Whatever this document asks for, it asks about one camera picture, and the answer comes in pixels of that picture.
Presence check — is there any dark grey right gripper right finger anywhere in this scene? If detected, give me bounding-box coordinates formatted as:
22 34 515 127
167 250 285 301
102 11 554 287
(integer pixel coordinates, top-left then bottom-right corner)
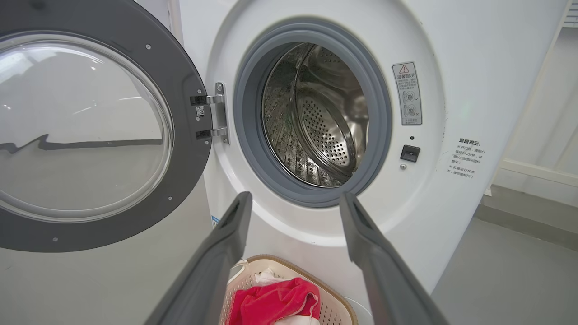
339 192 450 325

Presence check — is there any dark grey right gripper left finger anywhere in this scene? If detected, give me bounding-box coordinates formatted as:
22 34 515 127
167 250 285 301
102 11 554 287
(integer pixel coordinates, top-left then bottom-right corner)
144 191 253 325

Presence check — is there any red and white garment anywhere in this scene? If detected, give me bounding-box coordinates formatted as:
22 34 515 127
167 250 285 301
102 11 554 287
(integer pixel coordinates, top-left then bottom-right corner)
228 267 322 325

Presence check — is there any cream perforated laundry basket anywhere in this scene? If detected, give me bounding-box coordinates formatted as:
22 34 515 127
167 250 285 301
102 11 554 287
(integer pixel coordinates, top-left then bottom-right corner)
220 254 359 325

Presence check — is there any white front-load washing machine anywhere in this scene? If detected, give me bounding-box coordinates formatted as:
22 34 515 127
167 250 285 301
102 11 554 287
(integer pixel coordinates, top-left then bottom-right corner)
133 0 569 325

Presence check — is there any metal washing machine door hinge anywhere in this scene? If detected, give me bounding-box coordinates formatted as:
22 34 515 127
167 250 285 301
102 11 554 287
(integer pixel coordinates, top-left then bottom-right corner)
190 82 230 145

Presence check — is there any grey warning sticker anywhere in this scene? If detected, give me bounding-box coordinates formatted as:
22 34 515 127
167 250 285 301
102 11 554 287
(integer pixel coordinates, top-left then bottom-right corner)
392 62 423 126

